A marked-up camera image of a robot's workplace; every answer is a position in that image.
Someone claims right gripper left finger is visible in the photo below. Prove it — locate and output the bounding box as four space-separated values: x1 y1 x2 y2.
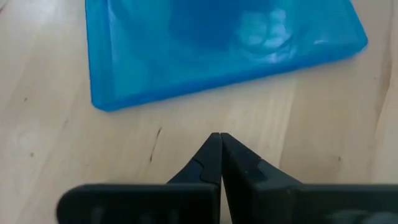
56 132 223 224

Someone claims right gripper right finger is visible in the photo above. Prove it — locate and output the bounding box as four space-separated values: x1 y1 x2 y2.
220 132 398 224

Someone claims blue disc case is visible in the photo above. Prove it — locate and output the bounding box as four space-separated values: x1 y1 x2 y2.
84 0 369 113

